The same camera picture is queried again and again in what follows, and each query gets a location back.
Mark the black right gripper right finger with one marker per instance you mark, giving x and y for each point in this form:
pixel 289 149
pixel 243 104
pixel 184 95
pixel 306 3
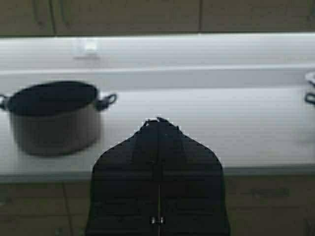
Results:
pixel 192 191

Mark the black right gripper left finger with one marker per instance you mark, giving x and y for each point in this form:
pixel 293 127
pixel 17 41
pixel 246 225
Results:
pixel 123 188

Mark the grey pot with black handles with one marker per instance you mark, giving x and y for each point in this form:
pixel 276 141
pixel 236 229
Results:
pixel 56 118

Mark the wooden cabinet door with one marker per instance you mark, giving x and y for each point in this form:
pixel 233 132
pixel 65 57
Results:
pixel 258 16
pixel 125 17

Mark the wooden lower cabinet front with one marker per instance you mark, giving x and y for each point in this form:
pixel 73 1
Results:
pixel 57 204

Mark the white wall outlet plate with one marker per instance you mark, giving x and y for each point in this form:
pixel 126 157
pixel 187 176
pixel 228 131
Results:
pixel 85 48

